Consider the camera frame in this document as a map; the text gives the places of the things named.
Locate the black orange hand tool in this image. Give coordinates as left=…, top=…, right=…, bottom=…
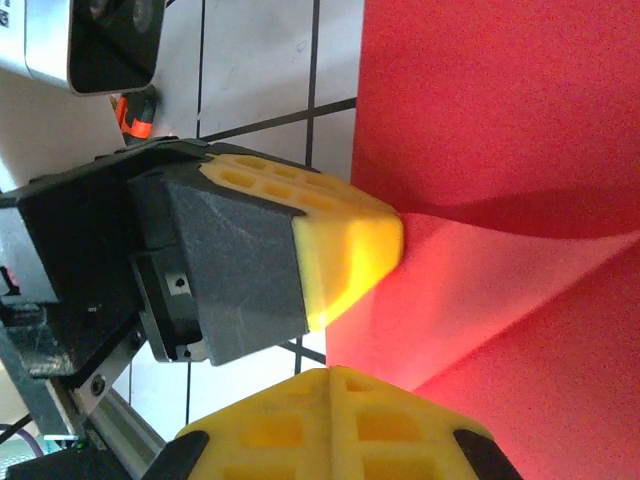
left=109, top=89, right=160, bottom=150

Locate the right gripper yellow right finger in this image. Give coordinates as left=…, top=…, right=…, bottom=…
left=329, top=367, right=524, bottom=480

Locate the black controller board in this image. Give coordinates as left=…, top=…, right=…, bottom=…
left=4, top=434, right=146, bottom=480

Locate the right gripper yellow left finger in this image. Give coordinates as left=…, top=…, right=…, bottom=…
left=144, top=367, right=332, bottom=480

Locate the red paper sheet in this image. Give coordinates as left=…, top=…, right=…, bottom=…
left=324, top=0, right=640, bottom=480

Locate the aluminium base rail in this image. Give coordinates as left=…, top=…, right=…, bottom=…
left=29, top=369, right=169, bottom=480

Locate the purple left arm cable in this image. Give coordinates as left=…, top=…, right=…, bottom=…
left=0, top=424, right=44, bottom=454

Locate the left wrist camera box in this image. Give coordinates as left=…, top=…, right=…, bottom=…
left=0, top=0, right=167, bottom=97

